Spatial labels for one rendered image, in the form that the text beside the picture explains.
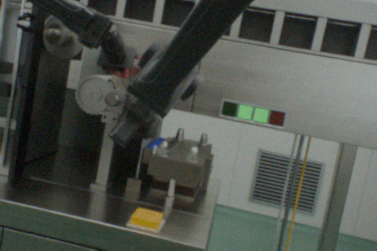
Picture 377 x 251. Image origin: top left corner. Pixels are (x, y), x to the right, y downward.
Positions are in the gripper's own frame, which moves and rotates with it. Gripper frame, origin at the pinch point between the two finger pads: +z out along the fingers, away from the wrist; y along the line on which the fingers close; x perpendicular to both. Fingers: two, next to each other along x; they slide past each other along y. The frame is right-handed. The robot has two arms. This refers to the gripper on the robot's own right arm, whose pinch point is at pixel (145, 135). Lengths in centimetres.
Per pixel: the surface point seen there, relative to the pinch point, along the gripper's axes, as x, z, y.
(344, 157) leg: 23, 40, 73
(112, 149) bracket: -7.7, -3.4, -8.0
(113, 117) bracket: -0.1, -10.3, -8.6
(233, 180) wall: 64, 266, 37
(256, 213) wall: 41, 279, 64
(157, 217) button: -25.8, -15.3, 12.5
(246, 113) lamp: 24.1, 20.4, 30.3
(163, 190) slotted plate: -14.2, 7.7, 9.3
